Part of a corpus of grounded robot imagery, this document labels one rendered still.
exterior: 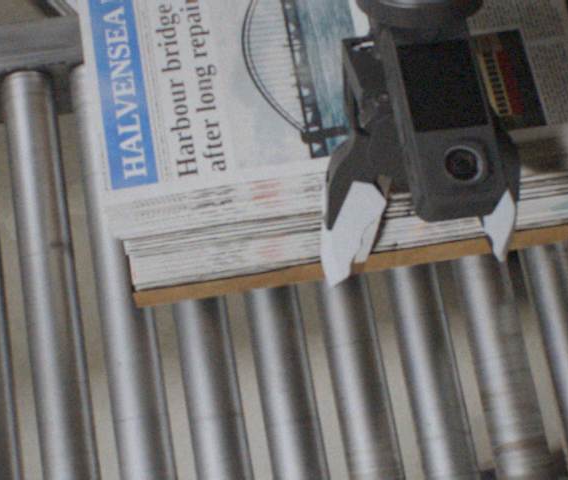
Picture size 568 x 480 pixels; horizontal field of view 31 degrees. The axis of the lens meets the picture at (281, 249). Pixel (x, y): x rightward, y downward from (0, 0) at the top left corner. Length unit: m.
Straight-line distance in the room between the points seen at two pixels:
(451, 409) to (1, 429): 0.39
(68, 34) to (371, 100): 0.46
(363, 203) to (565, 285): 0.37
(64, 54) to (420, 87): 0.51
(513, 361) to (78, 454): 0.38
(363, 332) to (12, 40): 0.42
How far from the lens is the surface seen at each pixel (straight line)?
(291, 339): 0.90
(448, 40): 0.56
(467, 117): 0.54
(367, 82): 0.60
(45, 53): 1.00
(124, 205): 0.67
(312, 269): 0.84
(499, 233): 0.67
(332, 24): 0.72
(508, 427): 0.92
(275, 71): 0.70
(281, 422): 0.89
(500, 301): 0.93
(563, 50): 0.74
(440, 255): 0.88
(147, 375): 0.90
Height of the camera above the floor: 1.68
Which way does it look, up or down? 75 degrees down
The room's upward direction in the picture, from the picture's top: 10 degrees clockwise
